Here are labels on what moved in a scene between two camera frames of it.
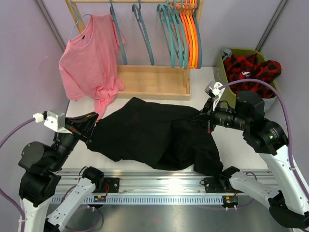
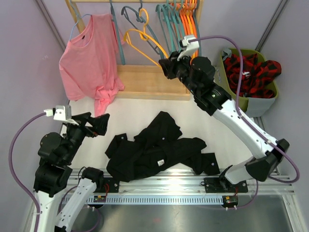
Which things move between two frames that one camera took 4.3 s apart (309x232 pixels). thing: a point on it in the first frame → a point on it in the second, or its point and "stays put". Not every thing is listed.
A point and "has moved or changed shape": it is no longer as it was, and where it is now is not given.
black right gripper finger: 202,118 → 165,63
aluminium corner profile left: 51,24 stays put
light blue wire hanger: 78,17 stays put
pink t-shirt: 89,64 stays put
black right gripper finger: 202,124 → 168,68
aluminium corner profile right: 280,7 stays put
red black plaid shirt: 241,67 stays put
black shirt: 163,135 has moved or changed shape
